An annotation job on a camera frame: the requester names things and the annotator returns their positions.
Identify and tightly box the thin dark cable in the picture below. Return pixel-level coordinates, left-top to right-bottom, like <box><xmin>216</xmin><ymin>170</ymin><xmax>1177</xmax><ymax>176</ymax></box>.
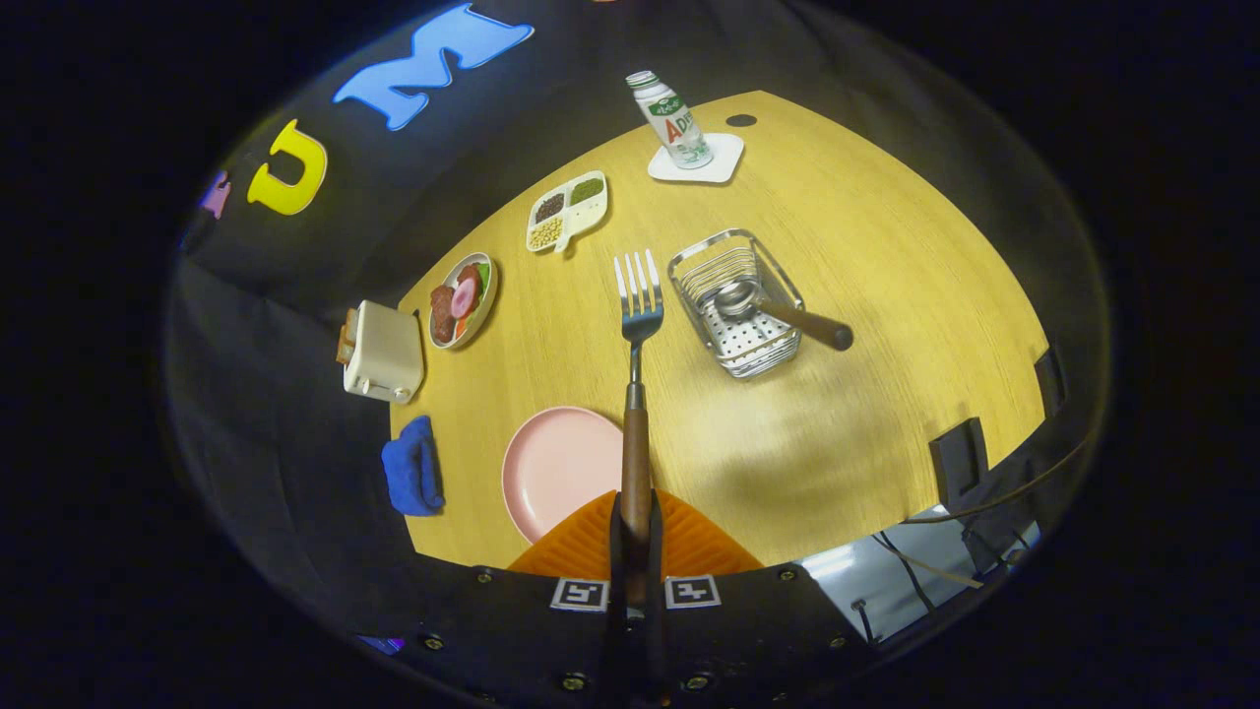
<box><xmin>898</xmin><ymin>438</ymin><xmax>1089</xmax><ymax>525</ymax></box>

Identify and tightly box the oval grey food plate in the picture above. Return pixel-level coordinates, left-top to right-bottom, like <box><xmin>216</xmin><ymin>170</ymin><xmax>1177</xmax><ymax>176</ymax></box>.
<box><xmin>427</xmin><ymin>252</ymin><xmax>500</xmax><ymax>351</ymax></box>

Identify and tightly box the large black table clamp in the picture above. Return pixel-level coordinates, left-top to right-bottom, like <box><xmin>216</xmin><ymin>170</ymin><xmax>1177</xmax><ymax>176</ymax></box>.
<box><xmin>929</xmin><ymin>418</ymin><xmax>989</xmax><ymax>508</ymax></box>

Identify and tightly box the metal wire cutlery basket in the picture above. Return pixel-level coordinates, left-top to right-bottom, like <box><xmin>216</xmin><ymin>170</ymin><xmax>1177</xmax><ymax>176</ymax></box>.
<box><xmin>667</xmin><ymin>228</ymin><xmax>805</xmax><ymax>380</ymax></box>

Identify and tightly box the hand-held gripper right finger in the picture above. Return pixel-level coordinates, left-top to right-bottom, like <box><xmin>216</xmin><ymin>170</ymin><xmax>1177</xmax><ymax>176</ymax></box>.
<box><xmin>645</xmin><ymin>489</ymin><xmax>869</xmax><ymax>709</ymax></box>

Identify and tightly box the wooden handle metal spoon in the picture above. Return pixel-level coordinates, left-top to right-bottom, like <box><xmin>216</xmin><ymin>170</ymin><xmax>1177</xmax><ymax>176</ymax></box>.
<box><xmin>713</xmin><ymin>279</ymin><xmax>854</xmax><ymax>353</ymax></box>

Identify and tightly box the pink round plate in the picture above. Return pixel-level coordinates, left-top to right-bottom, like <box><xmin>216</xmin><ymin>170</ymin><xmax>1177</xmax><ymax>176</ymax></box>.
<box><xmin>501</xmin><ymin>406</ymin><xmax>626</xmax><ymax>545</ymax></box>

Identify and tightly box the blue folded towel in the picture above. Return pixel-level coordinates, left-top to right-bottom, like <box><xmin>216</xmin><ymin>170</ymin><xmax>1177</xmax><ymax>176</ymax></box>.
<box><xmin>381</xmin><ymin>415</ymin><xmax>446</xmax><ymax>517</ymax></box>

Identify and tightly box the white divided bean dish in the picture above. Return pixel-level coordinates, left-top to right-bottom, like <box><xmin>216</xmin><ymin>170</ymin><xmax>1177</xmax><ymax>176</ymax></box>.
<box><xmin>526</xmin><ymin>170</ymin><xmax>609</xmax><ymax>255</ymax></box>

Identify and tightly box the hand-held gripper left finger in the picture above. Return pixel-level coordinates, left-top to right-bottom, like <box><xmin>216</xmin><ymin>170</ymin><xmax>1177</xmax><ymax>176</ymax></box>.
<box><xmin>418</xmin><ymin>489</ymin><xmax>631</xmax><ymax>709</ymax></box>

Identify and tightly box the white green drink bottle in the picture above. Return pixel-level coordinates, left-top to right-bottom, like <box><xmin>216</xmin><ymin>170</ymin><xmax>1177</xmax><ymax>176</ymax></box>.
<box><xmin>626</xmin><ymin>70</ymin><xmax>714</xmax><ymax>170</ymax></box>

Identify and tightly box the wooden handle metal fork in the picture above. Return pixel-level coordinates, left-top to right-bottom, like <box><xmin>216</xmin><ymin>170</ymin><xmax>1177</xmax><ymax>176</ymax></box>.
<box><xmin>613</xmin><ymin>249</ymin><xmax>665</xmax><ymax>557</ymax></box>

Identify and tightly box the small black table clamp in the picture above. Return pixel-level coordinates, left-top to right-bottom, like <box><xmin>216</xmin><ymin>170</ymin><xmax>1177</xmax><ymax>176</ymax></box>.
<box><xmin>1034</xmin><ymin>348</ymin><xmax>1067</xmax><ymax>419</ymax></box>

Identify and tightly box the white square coaster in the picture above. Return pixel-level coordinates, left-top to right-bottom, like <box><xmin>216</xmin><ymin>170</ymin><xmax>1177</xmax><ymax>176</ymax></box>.
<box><xmin>647</xmin><ymin>132</ymin><xmax>746</xmax><ymax>185</ymax></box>

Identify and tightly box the cream toaster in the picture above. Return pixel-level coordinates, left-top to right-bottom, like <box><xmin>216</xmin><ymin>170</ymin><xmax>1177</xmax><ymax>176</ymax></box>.
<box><xmin>341</xmin><ymin>299</ymin><xmax>426</xmax><ymax>405</ymax></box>

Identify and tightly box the black backdrop cloth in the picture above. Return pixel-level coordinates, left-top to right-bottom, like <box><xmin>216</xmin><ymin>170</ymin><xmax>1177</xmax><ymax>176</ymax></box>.
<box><xmin>162</xmin><ymin>0</ymin><xmax>1113</xmax><ymax>690</ymax></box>

